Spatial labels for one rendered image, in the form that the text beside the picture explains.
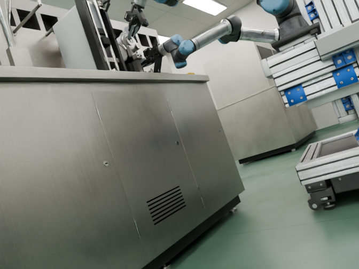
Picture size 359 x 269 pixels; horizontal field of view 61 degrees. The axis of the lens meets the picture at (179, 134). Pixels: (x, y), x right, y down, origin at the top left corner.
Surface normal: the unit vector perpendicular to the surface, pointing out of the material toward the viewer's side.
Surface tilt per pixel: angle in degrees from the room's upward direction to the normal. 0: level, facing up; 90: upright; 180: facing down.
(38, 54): 90
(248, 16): 90
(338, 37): 90
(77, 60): 90
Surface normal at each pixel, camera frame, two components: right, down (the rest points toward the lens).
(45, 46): 0.77, -0.31
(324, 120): -0.55, 0.14
